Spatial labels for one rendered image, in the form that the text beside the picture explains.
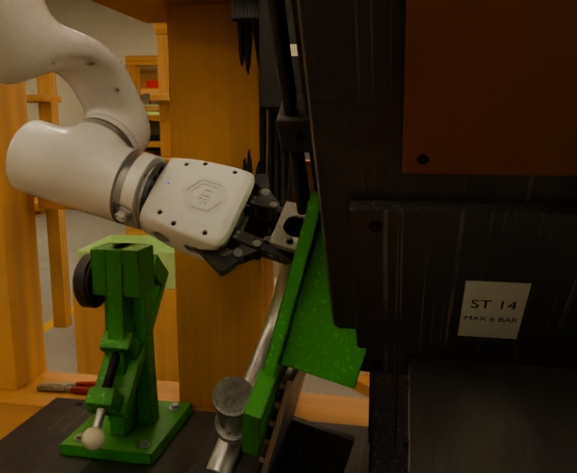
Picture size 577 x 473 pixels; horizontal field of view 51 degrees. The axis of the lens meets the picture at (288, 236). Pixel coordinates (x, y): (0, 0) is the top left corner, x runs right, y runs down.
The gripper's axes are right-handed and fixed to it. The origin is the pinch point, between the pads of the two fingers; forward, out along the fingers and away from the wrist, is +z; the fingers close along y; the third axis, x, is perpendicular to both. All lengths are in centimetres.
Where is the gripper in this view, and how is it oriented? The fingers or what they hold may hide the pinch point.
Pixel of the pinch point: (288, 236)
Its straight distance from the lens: 63.9
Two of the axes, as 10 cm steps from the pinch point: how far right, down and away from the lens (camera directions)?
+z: 9.5, 3.0, -1.4
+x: -0.4, 5.3, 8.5
